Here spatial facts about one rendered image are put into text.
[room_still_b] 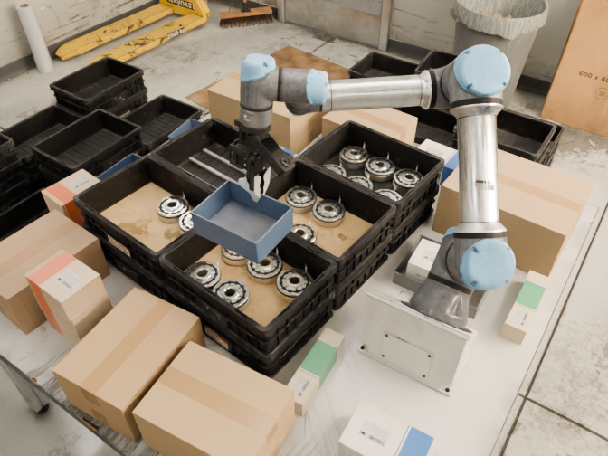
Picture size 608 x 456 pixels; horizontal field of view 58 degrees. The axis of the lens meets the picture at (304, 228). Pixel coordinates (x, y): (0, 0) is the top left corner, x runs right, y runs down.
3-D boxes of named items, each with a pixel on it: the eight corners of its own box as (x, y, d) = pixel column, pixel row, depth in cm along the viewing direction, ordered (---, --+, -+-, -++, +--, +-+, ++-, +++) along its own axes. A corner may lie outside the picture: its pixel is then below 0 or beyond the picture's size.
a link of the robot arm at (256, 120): (280, 105, 127) (257, 116, 122) (278, 123, 130) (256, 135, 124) (254, 95, 130) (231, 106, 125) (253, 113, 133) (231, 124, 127)
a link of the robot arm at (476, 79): (493, 283, 135) (488, 57, 133) (520, 292, 120) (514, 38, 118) (444, 286, 134) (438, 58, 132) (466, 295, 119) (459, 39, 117)
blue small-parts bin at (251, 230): (293, 227, 140) (292, 206, 135) (258, 264, 131) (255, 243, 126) (232, 199, 148) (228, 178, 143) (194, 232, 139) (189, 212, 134)
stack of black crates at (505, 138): (531, 198, 290) (558, 125, 259) (511, 231, 272) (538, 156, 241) (459, 172, 307) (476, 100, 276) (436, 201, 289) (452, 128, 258)
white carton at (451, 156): (470, 175, 214) (474, 156, 208) (456, 192, 207) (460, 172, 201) (422, 157, 223) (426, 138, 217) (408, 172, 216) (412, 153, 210)
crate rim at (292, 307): (338, 269, 151) (339, 262, 149) (265, 339, 134) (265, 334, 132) (233, 208, 169) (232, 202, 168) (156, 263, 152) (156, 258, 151)
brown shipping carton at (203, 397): (295, 422, 140) (294, 389, 129) (250, 503, 126) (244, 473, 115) (197, 375, 150) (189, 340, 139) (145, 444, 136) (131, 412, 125)
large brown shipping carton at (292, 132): (328, 126, 240) (330, 84, 226) (290, 161, 221) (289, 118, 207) (253, 100, 255) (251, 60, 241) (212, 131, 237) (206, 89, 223)
